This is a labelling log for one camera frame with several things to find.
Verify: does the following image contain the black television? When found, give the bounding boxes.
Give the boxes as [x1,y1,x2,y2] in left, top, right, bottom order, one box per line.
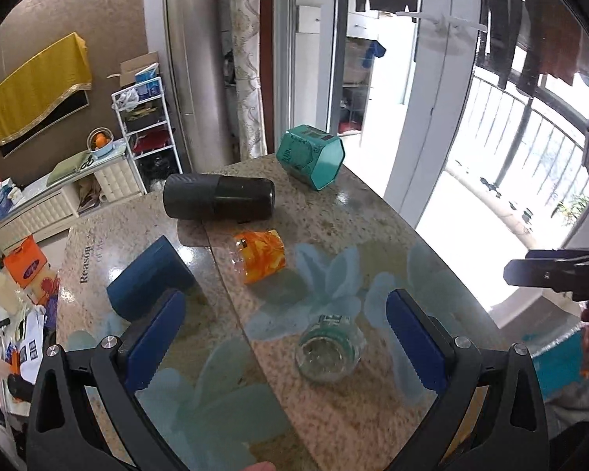
[0,89,90,159]

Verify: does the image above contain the bowl of oranges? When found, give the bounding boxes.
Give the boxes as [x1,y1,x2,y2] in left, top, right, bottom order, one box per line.
[87,127,115,152]

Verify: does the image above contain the teal hexagonal tin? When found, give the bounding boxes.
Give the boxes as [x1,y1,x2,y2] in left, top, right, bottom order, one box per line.
[276,124,346,192]

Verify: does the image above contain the patterned curtain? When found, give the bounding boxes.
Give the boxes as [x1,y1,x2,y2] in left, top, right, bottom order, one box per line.
[226,0,269,161]

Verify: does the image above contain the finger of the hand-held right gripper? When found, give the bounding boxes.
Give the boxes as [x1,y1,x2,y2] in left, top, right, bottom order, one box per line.
[503,249,589,301]

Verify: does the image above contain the balcony railing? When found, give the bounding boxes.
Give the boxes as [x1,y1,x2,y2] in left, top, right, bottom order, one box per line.
[449,66,589,236]

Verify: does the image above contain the silver standing air conditioner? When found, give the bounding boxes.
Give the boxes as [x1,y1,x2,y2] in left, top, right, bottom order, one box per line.
[163,0,235,173]

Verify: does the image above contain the yellow cloth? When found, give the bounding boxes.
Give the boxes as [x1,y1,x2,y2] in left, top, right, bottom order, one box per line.
[0,32,93,156]

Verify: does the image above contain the black cylindrical flask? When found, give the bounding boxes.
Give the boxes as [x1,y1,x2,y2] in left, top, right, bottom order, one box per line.
[163,172,276,222]

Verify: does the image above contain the clear glass cup teal label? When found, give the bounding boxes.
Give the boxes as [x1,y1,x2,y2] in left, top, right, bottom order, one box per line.
[294,314,367,384]

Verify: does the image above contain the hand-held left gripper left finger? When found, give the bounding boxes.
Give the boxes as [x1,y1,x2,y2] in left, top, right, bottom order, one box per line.
[26,288,193,471]

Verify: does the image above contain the white low cabinet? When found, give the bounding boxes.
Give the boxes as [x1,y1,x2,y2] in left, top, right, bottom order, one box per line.
[0,139,147,252]

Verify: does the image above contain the orange paper bag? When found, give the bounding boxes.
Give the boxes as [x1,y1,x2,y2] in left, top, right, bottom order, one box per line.
[3,236,50,290]

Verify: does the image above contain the white wire shelf rack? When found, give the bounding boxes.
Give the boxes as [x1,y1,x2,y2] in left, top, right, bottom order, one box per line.
[111,75,184,193]

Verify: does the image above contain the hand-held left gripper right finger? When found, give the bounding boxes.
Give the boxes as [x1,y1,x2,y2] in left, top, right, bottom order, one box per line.
[386,288,551,471]

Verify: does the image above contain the cardboard box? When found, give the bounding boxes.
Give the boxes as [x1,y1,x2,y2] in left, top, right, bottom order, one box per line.
[107,51,161,90]

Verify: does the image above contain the dark hanging clothes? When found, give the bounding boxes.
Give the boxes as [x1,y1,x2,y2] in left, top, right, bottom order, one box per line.
[481,0,589,96]

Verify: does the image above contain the white clothes hanger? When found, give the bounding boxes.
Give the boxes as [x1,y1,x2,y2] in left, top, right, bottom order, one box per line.
[395,7,490,36]

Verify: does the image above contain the blue hanging cloth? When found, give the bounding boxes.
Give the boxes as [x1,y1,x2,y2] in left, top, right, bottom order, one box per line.
[360,39,388,70]

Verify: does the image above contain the green cushion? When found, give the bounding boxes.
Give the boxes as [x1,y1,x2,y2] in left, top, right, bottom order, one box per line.
[46,152,94,188]

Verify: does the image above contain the orange labelled plastic bottle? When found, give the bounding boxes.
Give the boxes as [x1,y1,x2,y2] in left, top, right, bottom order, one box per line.
[232,229,287,286]

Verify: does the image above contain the dark blue box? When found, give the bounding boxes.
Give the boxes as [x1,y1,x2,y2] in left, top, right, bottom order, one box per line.
[106,235,196,323]

